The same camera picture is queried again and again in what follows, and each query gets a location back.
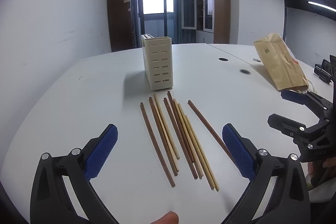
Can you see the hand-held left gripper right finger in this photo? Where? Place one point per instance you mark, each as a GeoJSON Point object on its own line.
{"type": "Point", "coordinates": [237, 153]}

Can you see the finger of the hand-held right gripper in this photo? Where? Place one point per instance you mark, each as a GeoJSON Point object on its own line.
{"type": "Point", "coordinates": [291, 95]}
{"type": "Point", "coordinates": [282, 124]}

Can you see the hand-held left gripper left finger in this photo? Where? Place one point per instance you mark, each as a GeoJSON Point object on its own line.
{"type": "Point", "coordinates": [101, 153]}

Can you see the cream slotted utensil holder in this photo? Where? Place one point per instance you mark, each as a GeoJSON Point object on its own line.
{"type": "Point", "coordinates": [158, 64]}

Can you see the person's left hand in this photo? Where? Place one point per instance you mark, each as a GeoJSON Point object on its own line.
{"type": "Point", "coordinates": [168, 218]}

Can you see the brown paper bag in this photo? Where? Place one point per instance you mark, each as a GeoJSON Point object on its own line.
{"type": "Point", "coordinates": [281, 64]}

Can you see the ceiling light strip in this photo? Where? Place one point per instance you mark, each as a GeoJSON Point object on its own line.
{"type": "Point", "coordinates": [321, 5]}

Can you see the wooden cabinet with glass door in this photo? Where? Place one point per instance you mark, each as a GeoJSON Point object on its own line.
{"type": "Point", "coordinates": [220, 14]}

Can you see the white-framed glass cabinet door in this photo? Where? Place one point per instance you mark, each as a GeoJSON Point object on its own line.
{"type": "Point", "coordinates": [189, 10]}

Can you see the dark brown wardrobe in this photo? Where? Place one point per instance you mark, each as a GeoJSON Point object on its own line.
{"type": "Point", "coordinates": [119, 16]}

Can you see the dark curtain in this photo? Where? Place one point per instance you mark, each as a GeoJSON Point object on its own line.
{"type": "Point", "coordinates": [177, 16]}

